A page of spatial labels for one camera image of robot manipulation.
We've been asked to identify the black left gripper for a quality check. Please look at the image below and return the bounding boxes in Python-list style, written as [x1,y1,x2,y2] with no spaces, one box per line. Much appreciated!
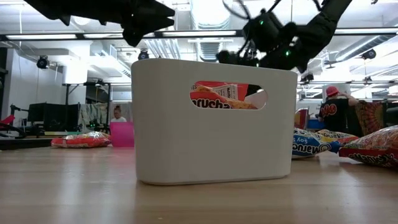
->
[102,0,176,48]

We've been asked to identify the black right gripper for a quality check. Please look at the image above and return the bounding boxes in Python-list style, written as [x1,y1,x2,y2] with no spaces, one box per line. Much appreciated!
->
[216,9,293,68]

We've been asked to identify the black device with green lights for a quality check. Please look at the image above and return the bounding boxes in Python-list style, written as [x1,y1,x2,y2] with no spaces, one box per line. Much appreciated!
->
[86,119,109,133]

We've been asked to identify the blue Maruchan ramen pack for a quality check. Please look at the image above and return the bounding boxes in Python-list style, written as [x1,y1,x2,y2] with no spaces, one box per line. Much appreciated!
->
[292,128,343,159]

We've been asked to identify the person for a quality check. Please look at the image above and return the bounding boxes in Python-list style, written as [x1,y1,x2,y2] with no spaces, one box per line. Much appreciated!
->
[110,105,128,123]
[317,85,360,133]

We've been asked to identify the colourful patterned cloth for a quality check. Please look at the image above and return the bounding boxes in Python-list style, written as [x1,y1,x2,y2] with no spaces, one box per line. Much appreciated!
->
[354,99,388,136]

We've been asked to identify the white plastic bin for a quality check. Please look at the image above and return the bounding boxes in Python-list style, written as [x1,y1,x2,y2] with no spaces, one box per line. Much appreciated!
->
[130,58,299,186]

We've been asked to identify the long ceiling light rail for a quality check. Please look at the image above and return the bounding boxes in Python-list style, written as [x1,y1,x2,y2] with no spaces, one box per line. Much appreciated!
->
[0,28,398,41]

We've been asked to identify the red Maruchan ramen pack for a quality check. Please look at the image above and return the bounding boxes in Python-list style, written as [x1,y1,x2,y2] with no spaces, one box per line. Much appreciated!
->
[338,124,398,170]
[295,109,309,130]
[315,129,360,146]

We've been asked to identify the black computer monitors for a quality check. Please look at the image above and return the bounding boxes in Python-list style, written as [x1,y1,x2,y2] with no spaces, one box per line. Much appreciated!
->
[27,102,78,131]

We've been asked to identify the pink plastic bin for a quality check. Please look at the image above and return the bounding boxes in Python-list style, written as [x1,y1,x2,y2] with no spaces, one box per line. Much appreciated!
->
[109,121,135,148]

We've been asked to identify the red object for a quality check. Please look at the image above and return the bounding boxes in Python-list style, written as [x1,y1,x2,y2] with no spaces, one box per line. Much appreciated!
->
[0,114,16,127]

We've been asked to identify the black metal rack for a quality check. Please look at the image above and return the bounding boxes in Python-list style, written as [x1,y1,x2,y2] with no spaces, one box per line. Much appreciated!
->
[61,81,112,125]

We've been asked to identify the silver ceiling air duct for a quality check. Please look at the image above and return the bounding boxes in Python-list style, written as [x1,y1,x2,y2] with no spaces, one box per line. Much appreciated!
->
[189,0,233,63]

